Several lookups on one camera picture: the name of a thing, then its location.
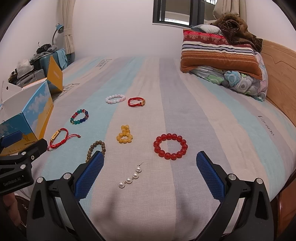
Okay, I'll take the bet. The brown wooden bead bracelet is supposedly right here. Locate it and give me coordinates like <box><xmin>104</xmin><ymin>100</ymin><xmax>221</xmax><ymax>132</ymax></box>
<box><xmin>85</xmin><ymin>139</ymin><xmax>106</xmax><ymax>163</ymax></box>

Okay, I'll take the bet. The red bead bracelet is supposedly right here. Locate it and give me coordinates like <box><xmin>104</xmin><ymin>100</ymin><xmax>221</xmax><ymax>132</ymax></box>
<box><xmin>152</xmin><ymin>133</ymin><xmax>188</xmax><ymax>161</ymax></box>

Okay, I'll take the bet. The person's left hand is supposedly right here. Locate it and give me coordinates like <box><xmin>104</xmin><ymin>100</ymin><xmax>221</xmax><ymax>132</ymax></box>
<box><xmin>3</xmin><ymin>193</ymin><xmax>21</xmax><ymax>226</ymax></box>

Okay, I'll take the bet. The blue yellow cardboard box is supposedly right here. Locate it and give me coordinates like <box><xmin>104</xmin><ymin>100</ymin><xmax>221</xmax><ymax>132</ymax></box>
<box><xmin>0</xmin><ymin>55</ymin><xmax>64</xmax><ymax>157</ymax></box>

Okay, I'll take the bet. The grey suitcase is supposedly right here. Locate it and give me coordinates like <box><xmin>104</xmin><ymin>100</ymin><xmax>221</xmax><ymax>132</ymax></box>
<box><xmin>8</xmin><ymin>69</ymin><xmax>45</xmax><ymax>87</ymax></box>

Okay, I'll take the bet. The teal suitcase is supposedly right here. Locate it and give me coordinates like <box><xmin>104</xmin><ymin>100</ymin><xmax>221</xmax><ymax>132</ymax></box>
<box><xmin>39</xmin><ymin>49</ymin><xmax>68</xmax><ymax>76</ymax></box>

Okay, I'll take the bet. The pearl drop earring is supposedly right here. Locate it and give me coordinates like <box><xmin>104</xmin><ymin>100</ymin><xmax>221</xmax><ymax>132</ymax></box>
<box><xmin>118</xmin><ymin>162</ymin><xmax>143</xmax><ymax>189</ymax></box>

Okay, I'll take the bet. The blue desk lamp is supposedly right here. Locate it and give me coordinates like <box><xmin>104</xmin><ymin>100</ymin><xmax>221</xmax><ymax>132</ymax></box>
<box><xmin>52</xmin><ymin>23</ymin><xmax>64</xmax><ymax>45</ymax></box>

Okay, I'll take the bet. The striped bed sheet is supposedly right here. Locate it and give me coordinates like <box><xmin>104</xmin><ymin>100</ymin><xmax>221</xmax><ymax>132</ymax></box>
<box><xmin>32</xmin><ymin>57</ymin><xmax>295</xmax><ymax>240</ymax></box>

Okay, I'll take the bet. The beige curtain left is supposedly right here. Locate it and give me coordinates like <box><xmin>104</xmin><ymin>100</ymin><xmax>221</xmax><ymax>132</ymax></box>
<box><xmin>58</xmin><ymin>0</ymin><xmax>75</xmax><ymax>54</ymax></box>

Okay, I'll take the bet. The beige curtain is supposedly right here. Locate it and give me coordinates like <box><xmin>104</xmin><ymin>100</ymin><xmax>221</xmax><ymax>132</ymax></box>
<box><xmin>58</xmin><ymin>0</ymin><xmax>75</xmax><ymax>54</ymax></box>
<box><xmin>213</xmin><ymin>0</ymin><xmax>246</xmax><ymax>21</ymax></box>

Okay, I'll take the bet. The wooden headboard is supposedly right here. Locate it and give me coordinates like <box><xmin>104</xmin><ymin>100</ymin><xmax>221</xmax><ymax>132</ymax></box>
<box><xmin>261</xmin><ymin>40</ymin><xmax>295</xmax><ymax>237</ymax></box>

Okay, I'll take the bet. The striped red orange pillow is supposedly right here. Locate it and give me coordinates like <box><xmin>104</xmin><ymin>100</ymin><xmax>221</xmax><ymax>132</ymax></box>
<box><xmin>181</xmin><ymin>29</ymin><xmax>262</xmax><ymax>80</ymax></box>

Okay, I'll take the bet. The brown fleece blanket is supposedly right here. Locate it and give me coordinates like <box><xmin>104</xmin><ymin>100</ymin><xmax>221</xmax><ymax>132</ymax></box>
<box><xmin>212</xmin><ymin>14</ymin><xmax>263</xmax><ymax>53</ymax></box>

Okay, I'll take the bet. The grey white pillow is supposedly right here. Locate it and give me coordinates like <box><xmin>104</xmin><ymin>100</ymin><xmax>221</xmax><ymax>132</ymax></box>
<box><xmin>191</xmin><ymin>24</ymin><xmax>223</xmax><ymax>36</ymax></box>

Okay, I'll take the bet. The dark framed window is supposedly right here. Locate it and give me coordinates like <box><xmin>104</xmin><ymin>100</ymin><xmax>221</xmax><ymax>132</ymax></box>
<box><xmin>152</xmin><ymin>0</ymin><xmax>217</xmax><ymax>27</ymax></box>

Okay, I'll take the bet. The beige curtain right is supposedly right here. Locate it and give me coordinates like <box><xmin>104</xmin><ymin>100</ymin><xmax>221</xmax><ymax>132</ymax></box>
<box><xmin>213</xmin><ymin>0</ymin><xmax>246</xmax><ymax>21</ymax></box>

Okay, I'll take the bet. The red cord gold-bar bracelet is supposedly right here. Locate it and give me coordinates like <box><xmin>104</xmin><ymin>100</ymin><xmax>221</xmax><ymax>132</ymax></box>
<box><xmin>47</xmin><ymin>127</ymin><xmax>81</xmax><ymax>152</ymax></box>

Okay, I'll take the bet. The multicolour bead bracelet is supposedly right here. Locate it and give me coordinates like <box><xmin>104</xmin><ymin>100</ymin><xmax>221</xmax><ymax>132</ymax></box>
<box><xmin>70</xmin><ymin>108</ymin><xmax>89</xmax><ymax>125</ymax></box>

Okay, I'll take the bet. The pink white bead bracelet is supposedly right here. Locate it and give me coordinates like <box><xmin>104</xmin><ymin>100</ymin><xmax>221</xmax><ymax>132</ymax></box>
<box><xmin>105</xmin><ymin>93</ymin><xmax>126</xmax><ymax>105</ymax></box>

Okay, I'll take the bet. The yellow bead bracelet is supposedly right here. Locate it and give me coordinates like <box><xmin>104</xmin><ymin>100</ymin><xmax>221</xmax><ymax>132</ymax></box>
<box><xmin>116</xmin><ymin>124</ymin><xmax>134</xmax><ymax>144</ymax></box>

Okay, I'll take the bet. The red cord gold-charm bracelet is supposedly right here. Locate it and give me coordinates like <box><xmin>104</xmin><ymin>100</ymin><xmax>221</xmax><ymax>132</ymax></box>
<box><xmin>127</xmin><ymin>96</ymin><xmax>147</xmax><ymax>108</ymax></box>

